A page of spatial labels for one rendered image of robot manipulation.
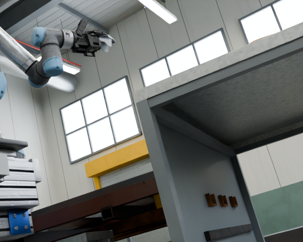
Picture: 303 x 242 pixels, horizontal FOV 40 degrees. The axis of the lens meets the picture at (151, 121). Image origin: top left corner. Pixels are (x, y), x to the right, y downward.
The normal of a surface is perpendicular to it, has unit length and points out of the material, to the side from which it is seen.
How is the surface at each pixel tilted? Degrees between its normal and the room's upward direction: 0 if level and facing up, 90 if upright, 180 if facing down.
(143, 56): 90
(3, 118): 90
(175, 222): 90
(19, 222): 90
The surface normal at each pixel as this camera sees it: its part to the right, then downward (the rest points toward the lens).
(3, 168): 0.83, -0.36
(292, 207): -0.50, -0.14
